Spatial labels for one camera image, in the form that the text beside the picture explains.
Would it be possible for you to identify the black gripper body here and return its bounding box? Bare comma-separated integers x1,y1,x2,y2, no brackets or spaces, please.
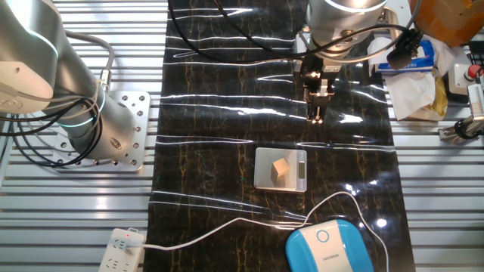
301,52,342,91

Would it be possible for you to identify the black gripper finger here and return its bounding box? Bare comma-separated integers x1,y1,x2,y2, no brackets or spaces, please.
319,85,336,122
305,85,321,125

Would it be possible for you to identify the blue and white desk lamp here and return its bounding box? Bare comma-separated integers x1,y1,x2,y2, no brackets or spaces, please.
285,218,375,272

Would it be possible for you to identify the white tissue in pack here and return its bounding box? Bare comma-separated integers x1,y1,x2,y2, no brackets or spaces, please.
366,36,417,67

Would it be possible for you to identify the small wooden cube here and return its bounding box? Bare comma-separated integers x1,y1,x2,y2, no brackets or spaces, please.
271,157,290,178

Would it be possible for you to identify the silver kitchen scale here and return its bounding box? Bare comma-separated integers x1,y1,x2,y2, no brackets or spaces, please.
253,147,309,193

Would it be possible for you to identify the crumpled white tissue paper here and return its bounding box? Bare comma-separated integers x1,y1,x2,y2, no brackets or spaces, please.
383,71,439,122

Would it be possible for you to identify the blue tissue pack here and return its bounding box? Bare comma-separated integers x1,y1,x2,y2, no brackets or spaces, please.
376,39,436,74

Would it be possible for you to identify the yellow plastic bag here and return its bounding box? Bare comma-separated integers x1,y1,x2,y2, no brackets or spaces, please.
415,67,449,122

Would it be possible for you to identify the black marble pattern mat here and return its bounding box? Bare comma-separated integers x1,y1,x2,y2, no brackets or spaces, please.
143,0,417,272

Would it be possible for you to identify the white plastic bag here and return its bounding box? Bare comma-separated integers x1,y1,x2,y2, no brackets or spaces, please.
427,35,470,76

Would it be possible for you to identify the red emergency stop box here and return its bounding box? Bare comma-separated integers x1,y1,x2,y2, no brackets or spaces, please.
448,63,484,95

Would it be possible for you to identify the brown cardboard box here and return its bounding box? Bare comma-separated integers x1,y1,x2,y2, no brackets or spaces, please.
410,0,484,48

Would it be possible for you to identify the white power strip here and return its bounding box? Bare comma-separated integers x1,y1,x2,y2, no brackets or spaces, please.
98,227,147,272

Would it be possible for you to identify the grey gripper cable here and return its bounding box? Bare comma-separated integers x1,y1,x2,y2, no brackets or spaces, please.
298,0,423,64

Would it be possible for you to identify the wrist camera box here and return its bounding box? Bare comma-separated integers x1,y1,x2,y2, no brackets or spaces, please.
386,29,424,71

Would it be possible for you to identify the metal bracket with black knob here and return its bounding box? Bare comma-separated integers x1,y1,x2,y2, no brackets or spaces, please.
438,115,484,143

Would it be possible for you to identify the black camera cable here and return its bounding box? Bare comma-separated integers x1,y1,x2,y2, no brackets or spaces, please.
167,0,420,63

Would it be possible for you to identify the silver ribbed camera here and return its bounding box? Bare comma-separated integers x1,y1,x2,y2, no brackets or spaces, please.
467,81,484,118

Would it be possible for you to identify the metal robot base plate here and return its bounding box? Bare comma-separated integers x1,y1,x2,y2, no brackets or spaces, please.
51,90,152,174

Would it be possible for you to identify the white lamp power cable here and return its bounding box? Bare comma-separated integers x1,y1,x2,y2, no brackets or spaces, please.
126,190,390,272

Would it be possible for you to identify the thick grey robot cable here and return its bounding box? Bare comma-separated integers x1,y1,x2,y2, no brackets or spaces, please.
64,29,116,91

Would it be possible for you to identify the black cable bundle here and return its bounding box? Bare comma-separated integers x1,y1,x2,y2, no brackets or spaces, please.
0,96,105,169

